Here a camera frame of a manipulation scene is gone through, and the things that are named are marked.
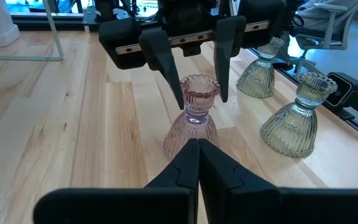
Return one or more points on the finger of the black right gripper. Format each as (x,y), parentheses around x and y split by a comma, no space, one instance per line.
(158,49)
(228,40)

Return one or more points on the pink ribbed glass candle holder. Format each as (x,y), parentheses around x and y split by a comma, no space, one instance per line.
(194,127)

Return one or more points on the grey white office chair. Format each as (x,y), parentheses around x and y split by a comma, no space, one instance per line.
(328,34)

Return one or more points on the green ribbed glass candle holder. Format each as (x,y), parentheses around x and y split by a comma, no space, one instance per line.
(256,81)
(291,130)

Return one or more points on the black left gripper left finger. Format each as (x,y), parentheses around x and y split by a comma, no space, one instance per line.
(182,168)

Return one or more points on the black table-level camera box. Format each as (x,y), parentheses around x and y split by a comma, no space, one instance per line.
(346,88)

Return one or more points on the mint green perforated metal shelf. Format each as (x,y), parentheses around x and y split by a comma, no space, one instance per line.
(56,37)

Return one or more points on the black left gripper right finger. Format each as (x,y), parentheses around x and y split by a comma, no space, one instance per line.
(219,172)

